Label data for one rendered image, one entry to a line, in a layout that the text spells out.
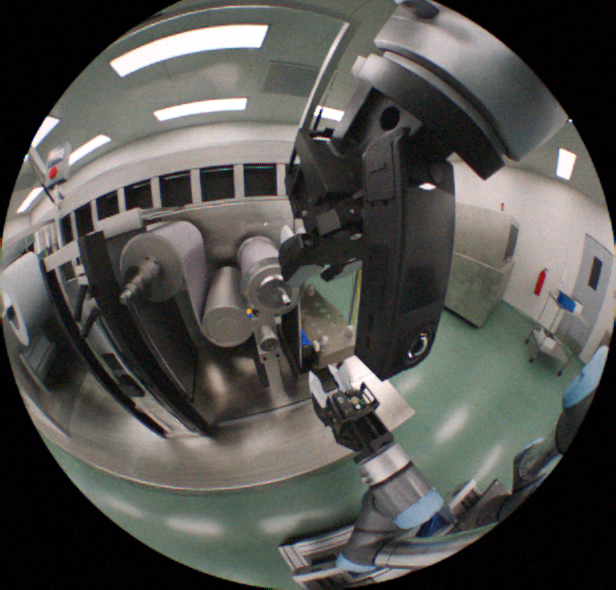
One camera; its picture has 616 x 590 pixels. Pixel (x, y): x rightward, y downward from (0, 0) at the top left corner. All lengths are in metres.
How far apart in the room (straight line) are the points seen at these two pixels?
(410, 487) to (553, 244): 4.48
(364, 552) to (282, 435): 0.37
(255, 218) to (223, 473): 0.79
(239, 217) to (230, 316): 0.38
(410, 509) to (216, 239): 0.81
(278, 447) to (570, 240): 4.78
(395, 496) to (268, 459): 0.34
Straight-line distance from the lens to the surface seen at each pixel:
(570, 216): 4.70
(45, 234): 0.74
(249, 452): 0.56
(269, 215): 0.68
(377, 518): 0.41
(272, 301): 0.38
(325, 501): 1.44
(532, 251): 4.56
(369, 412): 0.31
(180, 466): 0.63
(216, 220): 0.68
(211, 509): 1.57
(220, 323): 0.43
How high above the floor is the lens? 1.43
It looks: 26 degrees down
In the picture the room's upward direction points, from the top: straight up
